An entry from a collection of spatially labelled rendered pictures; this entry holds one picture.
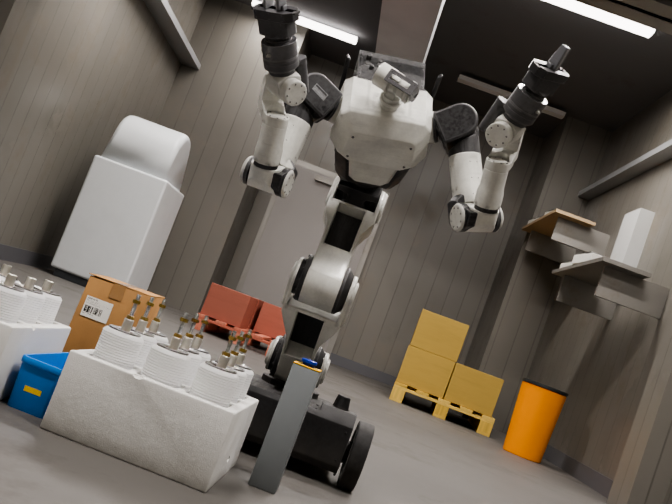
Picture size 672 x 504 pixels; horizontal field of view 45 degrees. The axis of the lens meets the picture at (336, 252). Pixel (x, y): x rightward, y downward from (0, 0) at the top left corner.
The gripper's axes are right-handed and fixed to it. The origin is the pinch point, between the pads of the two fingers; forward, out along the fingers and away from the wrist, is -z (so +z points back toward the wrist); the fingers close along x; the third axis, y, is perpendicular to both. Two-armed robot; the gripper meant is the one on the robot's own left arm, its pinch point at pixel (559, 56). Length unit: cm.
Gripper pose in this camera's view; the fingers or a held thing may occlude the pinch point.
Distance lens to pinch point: 212.8
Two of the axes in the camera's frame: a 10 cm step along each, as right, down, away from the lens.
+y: -4.5, -7.0, 5.6
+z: -4.6, 7.2, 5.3
